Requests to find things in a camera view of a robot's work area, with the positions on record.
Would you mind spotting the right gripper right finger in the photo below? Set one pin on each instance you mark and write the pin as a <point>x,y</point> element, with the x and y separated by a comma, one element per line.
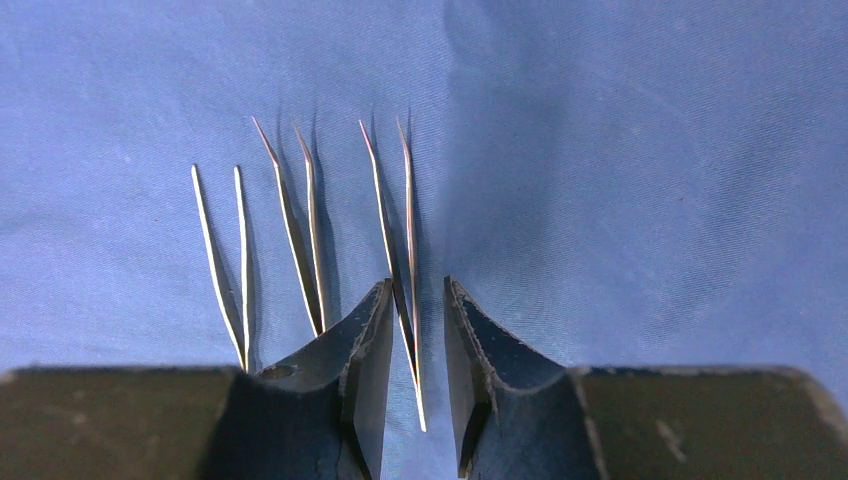
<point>519,415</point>

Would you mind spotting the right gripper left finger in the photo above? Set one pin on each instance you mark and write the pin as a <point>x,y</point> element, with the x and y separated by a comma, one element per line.
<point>317,414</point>

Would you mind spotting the steel toothed tissue forceps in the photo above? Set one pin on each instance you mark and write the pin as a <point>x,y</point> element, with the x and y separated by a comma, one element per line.
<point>307,250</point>

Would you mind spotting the steel tweezers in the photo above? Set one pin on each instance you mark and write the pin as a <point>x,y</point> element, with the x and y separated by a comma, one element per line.
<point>238,311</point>

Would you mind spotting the steel dressing forceps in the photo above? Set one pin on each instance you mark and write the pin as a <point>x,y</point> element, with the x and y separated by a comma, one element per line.
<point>405,281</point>

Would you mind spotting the blue surgical wrap cloth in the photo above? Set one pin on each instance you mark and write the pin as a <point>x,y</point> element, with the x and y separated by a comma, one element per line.
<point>616,182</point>

